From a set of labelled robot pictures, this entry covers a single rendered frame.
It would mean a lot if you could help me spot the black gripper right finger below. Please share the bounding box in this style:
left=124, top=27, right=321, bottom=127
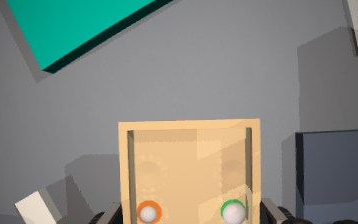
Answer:
left=260, top=198, right=358, bottom=224

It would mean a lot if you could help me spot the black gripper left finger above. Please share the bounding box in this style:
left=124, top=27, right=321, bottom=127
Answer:
left=88, top=203, right=123, bottom=224

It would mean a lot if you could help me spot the wooden ball-in-hole puzzle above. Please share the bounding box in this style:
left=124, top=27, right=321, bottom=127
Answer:
left=119, top=118, right=261, bottom=224

